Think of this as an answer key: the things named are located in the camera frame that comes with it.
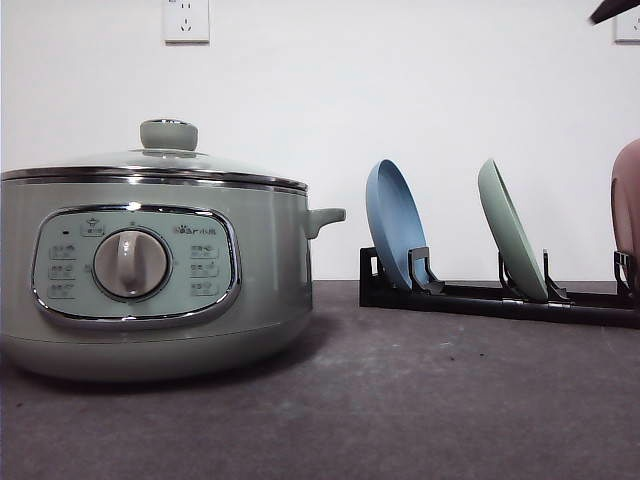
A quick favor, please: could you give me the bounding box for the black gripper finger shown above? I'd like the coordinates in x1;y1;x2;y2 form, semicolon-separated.
589;0;640;25

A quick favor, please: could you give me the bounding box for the green plate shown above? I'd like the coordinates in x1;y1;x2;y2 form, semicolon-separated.
478;159;548;303

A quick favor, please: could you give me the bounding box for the glass lid with green knob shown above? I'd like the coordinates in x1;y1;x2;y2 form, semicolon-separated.
1;119;308;191

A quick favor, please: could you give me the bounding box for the pink plate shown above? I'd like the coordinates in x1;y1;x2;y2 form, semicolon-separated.
610;138;640;271

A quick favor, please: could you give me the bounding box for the blue plate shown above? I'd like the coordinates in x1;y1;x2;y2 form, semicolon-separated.
366;159;428;289

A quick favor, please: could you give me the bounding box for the green electric steamer pot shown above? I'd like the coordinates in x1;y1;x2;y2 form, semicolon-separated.
1;179;347;382

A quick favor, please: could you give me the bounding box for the black dish rack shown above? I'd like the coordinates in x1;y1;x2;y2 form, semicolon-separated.
359;247;640;328

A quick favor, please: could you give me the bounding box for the white wall socket right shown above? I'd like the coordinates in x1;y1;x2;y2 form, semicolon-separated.
606;4;640;47

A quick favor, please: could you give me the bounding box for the white wall socket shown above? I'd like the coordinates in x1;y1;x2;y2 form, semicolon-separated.
164;0;211;45
606;4;640;47

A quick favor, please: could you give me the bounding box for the white wall socket left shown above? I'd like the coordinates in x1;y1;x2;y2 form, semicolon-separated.
164;0;211;45

